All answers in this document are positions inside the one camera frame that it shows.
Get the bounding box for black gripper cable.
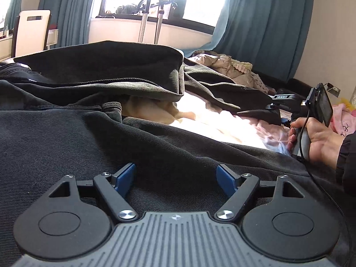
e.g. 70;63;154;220
302;116;351;223

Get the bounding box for person's right forearm dark sleeve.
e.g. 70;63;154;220
335;133;356;193

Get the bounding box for dark grey washed sweatshirt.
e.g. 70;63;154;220
13;40;282;126

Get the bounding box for person's right hand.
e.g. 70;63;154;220
287;117;346;164

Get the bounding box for black denim pants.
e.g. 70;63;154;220
0;78;351;256

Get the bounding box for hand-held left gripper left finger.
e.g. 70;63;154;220
49;163;140;223

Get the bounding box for grey tripod stand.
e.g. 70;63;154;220
154;0;178;45

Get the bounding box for silver tripod stand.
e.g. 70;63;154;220
136;0;153;44

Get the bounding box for wide blue curtain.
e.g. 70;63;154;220
191;0;316;82

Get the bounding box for black bed frame edge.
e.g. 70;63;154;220
263;73;313;96

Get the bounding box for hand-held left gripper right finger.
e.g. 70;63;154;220
215;164;306;221

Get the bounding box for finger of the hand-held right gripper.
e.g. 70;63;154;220
265;104;290;112

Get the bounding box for wall socket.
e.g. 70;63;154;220
327;83;341;98

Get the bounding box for white pink bed sheet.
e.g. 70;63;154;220
122;92;295;157

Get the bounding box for pink printed cloth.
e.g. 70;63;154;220
330;102;356;137

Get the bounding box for black shiny jacket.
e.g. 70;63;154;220
0;61;48;84

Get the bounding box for white chair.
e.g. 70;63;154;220
12;9;52;59

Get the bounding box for narrow blue curtain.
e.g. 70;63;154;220
6;0;25;30

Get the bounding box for dark clutter on windowsill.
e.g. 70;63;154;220
115;4;141;15

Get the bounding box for beige quilted jacket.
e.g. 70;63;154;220
188;51;254;85

